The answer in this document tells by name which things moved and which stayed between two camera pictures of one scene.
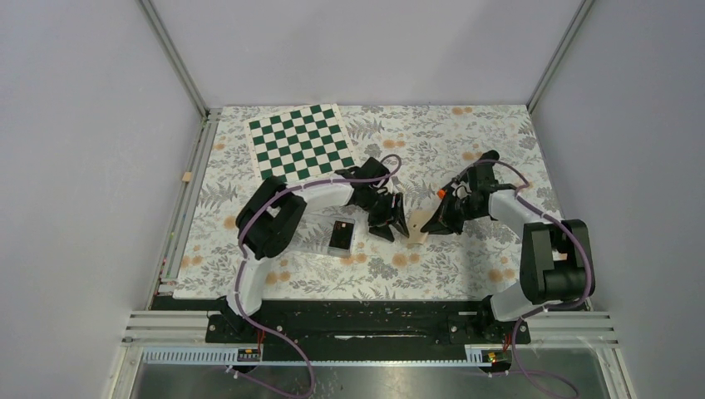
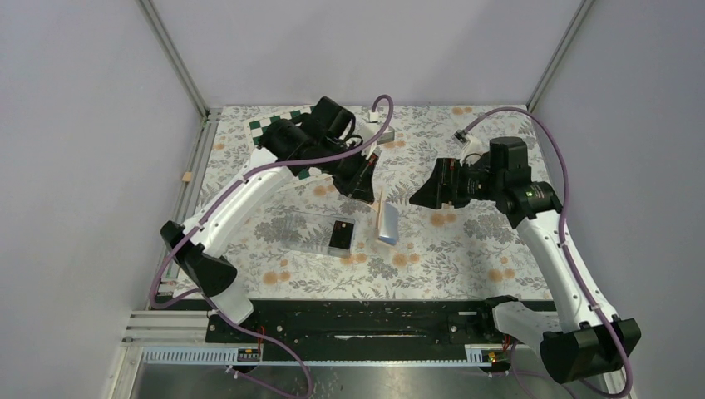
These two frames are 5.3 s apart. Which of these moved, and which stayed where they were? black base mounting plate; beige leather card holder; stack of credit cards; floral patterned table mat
Moved: beige leather card holder
Stayed: floral patterned table mat; black base mounting plate; stack of credit cards
